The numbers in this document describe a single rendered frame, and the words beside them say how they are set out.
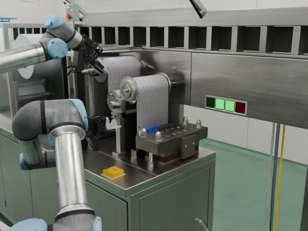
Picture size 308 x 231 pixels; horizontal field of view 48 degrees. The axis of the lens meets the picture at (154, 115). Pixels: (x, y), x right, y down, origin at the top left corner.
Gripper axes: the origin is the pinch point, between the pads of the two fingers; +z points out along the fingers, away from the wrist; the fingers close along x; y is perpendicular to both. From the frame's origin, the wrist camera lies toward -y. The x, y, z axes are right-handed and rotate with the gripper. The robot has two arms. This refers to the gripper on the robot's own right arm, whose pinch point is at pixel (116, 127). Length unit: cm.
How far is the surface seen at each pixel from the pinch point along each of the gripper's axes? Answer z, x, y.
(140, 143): 9.1, -7.6, -9.0
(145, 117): 19.8, -0.2, 1.6
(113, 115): 6.1, 9.6, 3.1
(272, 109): 46, -59, 11
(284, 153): 279, 33, -96
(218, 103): 45, -29, 10
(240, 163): 240, 69, -109
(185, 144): 27.4, -21.9, -10.1
